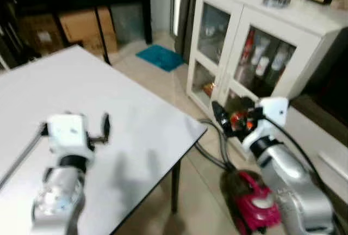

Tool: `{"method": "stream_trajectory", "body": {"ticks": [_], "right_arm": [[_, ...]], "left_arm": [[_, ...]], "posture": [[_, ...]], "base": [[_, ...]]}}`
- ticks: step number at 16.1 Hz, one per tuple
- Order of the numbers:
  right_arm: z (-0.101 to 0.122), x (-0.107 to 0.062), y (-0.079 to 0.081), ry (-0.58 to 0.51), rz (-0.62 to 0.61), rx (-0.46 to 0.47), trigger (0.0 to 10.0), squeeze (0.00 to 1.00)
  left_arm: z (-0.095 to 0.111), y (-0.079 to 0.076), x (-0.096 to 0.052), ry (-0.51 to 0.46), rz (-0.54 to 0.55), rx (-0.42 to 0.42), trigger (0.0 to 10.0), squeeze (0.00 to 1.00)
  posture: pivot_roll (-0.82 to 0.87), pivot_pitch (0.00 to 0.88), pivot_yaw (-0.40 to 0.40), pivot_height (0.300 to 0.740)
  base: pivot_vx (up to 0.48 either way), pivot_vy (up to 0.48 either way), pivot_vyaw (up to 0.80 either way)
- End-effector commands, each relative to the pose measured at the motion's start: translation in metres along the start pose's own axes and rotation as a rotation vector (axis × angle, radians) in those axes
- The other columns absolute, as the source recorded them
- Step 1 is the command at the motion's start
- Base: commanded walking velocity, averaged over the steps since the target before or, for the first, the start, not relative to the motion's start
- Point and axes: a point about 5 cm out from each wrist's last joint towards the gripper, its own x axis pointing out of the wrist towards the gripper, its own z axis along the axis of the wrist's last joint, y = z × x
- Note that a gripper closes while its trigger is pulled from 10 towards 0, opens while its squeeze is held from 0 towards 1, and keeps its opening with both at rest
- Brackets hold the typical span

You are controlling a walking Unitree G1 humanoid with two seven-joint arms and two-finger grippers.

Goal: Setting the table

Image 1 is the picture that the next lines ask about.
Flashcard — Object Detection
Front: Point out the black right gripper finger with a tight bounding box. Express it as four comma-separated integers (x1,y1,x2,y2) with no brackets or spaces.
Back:
211,101,231,133

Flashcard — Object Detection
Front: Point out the white bottle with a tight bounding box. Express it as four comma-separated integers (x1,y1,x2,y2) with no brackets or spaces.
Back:
271,44,290,79
254,39,273,79

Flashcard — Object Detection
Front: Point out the red bottle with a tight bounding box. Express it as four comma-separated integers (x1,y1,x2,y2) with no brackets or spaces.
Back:
241,28,257,68

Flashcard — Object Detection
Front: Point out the red vacuum cleaner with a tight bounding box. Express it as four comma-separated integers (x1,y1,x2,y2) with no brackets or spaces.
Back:
220,169,282,235

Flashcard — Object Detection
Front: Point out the low white sideboard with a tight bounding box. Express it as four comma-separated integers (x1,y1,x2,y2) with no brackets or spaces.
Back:
282,103,348,195

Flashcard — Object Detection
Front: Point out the blue floor mat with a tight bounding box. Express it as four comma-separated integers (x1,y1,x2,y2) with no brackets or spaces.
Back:
135,45,185,73

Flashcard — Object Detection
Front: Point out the black table leg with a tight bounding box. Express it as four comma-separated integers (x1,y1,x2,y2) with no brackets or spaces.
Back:
171,160,181,214

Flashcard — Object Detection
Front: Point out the black television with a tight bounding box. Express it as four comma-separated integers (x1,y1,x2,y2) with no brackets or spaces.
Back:
302,42,348,140

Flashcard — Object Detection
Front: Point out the white glass-door cabinet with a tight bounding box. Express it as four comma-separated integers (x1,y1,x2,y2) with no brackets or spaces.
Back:
185,0,348,138

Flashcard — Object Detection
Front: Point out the dark brown cardboard box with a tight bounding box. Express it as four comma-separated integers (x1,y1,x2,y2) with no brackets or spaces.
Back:
18,14,66,57

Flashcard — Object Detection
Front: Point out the light brown cardboard box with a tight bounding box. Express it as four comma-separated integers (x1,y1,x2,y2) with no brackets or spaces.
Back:
58,7,119,57

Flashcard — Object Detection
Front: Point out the grey translucent storage bin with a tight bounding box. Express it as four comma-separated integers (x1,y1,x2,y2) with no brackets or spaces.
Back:
111,3,147,46

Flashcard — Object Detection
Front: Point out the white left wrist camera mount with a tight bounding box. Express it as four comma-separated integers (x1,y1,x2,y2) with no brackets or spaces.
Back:
46,114,94,160

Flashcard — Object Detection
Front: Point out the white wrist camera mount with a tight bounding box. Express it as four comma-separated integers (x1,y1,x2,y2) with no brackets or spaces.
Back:
46,114,94,160
251,97,290,142

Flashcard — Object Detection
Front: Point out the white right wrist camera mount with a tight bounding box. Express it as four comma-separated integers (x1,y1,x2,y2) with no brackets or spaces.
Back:
251,97,290,142

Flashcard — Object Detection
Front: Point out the grey vacuum hose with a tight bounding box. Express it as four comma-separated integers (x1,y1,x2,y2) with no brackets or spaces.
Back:
193,117,235,171

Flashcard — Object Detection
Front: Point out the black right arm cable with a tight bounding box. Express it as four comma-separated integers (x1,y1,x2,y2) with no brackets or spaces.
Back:
271,117,329,192

